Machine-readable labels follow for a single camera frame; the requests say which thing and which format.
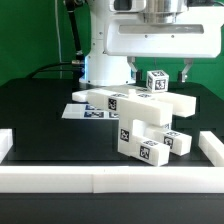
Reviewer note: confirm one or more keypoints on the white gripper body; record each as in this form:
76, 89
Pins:
195, 34

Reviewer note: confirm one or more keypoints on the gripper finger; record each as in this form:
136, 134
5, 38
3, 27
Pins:
137, 72
183, 75

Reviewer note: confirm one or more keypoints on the white tagged cube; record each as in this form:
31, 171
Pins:
157, 81
168, 126

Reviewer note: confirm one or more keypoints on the white chair back part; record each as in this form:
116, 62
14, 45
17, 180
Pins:
137, 103

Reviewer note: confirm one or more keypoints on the white chair seat part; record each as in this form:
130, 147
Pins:
128, 130

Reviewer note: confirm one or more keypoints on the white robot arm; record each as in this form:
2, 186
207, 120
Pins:
103, 69

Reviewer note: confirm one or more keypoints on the white right fence bar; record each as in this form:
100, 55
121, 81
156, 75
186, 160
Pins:
212, 147

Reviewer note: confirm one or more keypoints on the white fence bar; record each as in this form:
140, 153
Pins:
93, 179
212, 147

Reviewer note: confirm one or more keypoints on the white fiducial marker sheet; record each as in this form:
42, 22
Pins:
86, 111

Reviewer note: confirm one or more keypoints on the white left fence block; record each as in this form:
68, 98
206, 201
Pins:
6, 142

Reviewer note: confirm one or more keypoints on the white front fence bar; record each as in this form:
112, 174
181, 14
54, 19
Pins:
93, 179

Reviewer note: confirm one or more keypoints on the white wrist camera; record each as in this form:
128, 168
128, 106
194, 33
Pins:
127, 5

